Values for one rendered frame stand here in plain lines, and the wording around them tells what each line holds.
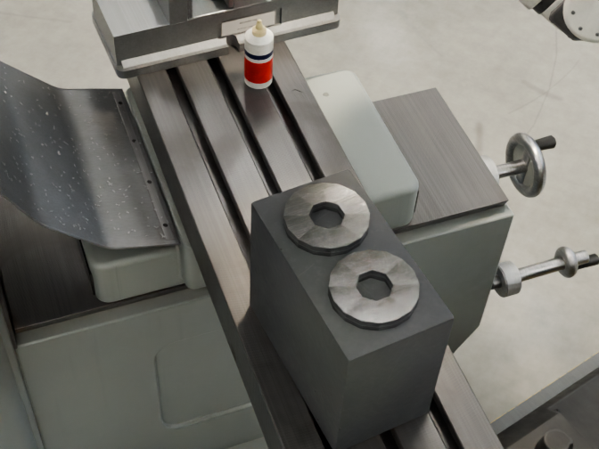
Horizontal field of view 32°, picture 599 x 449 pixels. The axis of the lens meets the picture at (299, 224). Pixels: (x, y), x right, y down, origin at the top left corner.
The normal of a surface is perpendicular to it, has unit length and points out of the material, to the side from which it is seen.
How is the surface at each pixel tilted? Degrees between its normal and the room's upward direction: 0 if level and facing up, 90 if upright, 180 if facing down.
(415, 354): 90
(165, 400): 90
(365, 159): 0
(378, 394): 90
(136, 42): 90
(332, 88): 0
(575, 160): 0
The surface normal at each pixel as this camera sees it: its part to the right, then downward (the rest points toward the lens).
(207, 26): 0.39, 0.72
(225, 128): 0.04, -0.64
